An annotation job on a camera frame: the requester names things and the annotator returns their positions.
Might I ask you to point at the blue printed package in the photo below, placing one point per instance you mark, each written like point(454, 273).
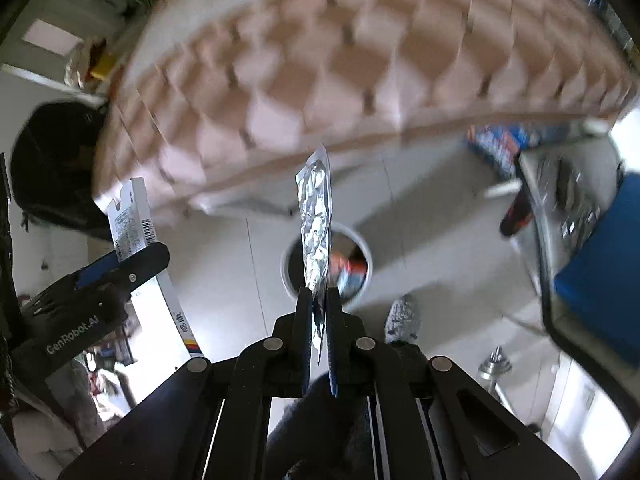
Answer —
point(495, 147)

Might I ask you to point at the grey fuzzy slipper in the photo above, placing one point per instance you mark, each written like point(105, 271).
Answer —
point(402, 315)

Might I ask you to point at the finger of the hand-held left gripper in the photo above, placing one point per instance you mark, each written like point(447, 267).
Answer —
point(140, 265)

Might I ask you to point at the brown diamond pattern tablecloth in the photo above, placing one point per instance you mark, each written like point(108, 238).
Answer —
point(350, 60)

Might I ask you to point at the red black bottle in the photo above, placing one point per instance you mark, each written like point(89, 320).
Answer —
point(515, 215)

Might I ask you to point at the cream cloth pile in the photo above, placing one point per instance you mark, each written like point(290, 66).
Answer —
point(80, 65)

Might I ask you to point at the metal dumbbell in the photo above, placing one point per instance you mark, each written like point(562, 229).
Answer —
point(495, 365)

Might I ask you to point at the round grey waste bin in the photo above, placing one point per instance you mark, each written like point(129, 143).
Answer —
point(345, 240)

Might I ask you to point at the silver blister pack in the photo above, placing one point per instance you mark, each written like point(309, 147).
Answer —
point(315, 210)

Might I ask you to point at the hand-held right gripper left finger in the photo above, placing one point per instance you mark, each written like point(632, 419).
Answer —
point(302, 330)

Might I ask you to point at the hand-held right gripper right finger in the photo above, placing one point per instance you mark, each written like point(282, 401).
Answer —
point(332, 330)

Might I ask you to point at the long white carton box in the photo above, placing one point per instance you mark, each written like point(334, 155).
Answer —
point(130, 220)

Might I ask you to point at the yellow bin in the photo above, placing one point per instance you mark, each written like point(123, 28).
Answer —
point(102, 67)

